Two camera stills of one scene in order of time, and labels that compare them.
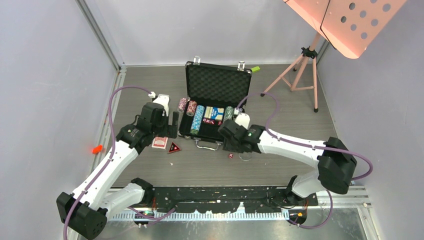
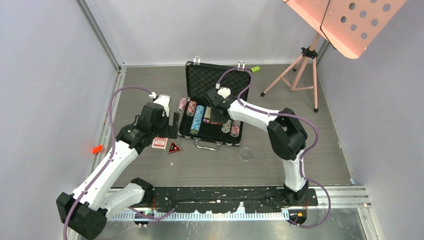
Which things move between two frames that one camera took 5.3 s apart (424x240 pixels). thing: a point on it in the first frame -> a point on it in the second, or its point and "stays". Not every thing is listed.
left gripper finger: x=175 y=122 stays
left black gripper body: x=163 y=129 stays
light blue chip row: x=197 y=119 stays
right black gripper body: x=232 y=145 -> x=214 y=118
